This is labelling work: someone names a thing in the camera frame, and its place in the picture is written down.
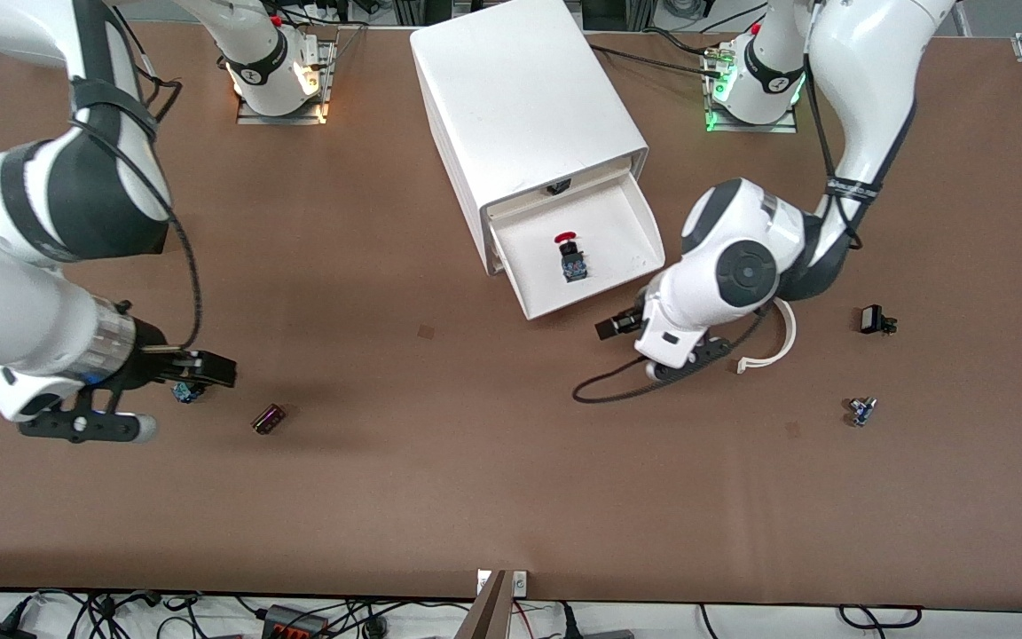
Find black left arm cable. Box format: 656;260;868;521
573;53;867;405

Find black looped floor cable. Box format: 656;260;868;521
837;605;922;631

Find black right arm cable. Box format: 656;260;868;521
72;75;203;351

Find red emergency push button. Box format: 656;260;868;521
554;231;592;285

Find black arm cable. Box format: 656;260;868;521
72;75;203;351
573;53;867;405

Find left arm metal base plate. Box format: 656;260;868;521
703;44;803;135

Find black power strip red switches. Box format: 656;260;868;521
264;605;330;639

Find black table cable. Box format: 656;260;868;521
589;43;709;76
644;27;720;56

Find white drawer cabinet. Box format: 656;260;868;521
410;0;650;276

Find brown wooden beam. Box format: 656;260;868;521
456;570;514;639

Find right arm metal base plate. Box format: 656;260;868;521
229;35;337;126

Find white curved plastic bracket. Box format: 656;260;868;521
735;297;798;375

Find white plastic drawer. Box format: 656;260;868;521
486;170;665;321

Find white drawer with black knob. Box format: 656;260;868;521
481;162;636;221

